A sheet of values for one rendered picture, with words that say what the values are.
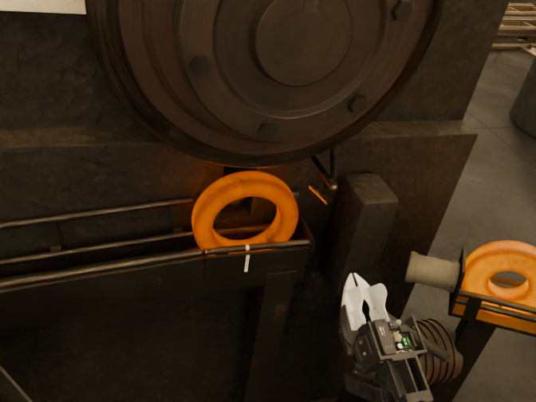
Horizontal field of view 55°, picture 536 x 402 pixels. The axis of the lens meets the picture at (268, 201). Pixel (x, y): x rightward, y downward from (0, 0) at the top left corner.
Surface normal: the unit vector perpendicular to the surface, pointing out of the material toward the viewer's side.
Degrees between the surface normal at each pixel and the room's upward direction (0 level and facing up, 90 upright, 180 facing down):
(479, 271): 90
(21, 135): 0
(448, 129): 0
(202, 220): 90
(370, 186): 0
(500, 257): 90
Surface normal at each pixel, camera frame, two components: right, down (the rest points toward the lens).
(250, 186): 0.25, 0.60
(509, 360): 0.14, -0.80
